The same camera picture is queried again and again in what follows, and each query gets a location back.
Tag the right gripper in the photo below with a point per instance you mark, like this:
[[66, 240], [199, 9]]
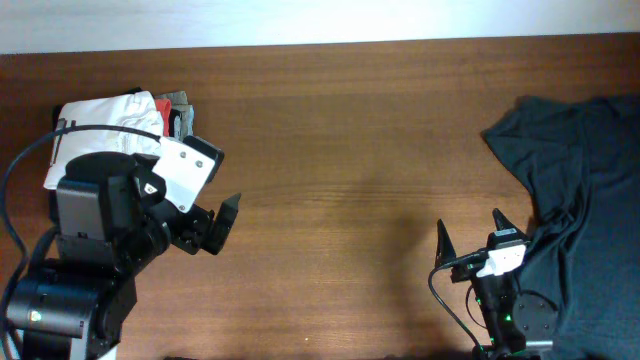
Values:
[[445, 249]]

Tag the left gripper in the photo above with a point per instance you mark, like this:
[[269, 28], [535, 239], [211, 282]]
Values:
[[193, 233]]

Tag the white t-shirt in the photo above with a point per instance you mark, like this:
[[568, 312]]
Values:
[[136, 111]]

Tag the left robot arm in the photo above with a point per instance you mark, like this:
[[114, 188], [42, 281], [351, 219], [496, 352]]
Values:
[[113, 221]]

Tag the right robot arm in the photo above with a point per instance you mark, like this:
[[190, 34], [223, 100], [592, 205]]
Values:
[[520, 324]]

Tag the folded red printed t-shirt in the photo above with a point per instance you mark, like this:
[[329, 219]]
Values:
[[164, 107]]

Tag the dark green t-shirt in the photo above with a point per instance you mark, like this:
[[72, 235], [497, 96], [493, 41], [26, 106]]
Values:
[[580, 164]]

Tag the folded black t-shirt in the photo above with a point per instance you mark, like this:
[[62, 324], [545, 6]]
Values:
[[167, 114]]

